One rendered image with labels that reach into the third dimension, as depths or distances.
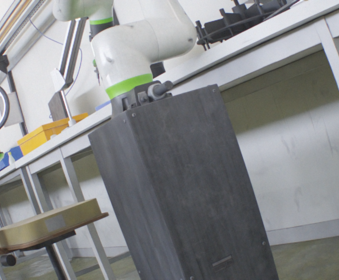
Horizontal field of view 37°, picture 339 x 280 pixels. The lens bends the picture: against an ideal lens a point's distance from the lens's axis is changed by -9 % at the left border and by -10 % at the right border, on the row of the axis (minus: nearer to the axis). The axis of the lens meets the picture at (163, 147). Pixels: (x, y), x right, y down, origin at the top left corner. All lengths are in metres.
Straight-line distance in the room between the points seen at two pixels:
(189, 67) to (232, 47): 0.19
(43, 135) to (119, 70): 1.50
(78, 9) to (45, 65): 2.77
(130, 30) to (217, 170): 0.43
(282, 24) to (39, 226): 0.94
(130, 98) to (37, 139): 1.60
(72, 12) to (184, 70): 0.54
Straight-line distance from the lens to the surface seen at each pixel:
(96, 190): 4.39
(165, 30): 1.43
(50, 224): 1.68
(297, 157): 2.66
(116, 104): 1.39
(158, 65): 1.84
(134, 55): 1.39
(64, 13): 1.93
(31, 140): 2.96
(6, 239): 1.76
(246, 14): 1.70
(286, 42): 1.38
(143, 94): 1.33
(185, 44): 1.46
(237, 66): 1.52
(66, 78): 2.36
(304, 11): 1.26
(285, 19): 1.30
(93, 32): 2.00
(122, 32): 1.40
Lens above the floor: 0.69
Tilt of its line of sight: level
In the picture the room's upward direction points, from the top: 19 degrees counter-clockwise
